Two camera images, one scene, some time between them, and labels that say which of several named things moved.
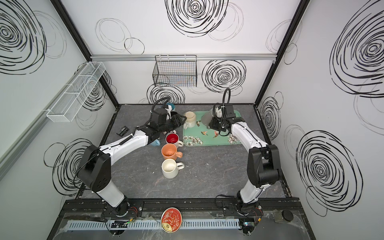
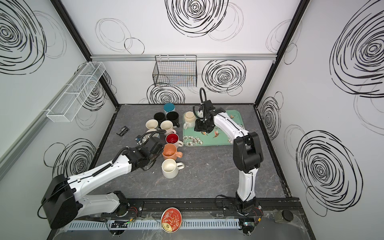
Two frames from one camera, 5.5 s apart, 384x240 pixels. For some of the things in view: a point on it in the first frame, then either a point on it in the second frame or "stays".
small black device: [123, 131] stays
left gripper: [177, 120] → [156, 144]
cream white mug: [173, 138] stays
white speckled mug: [170, 168] stays
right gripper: [214, 124] → [202, 124]
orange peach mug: [169, 151] stays
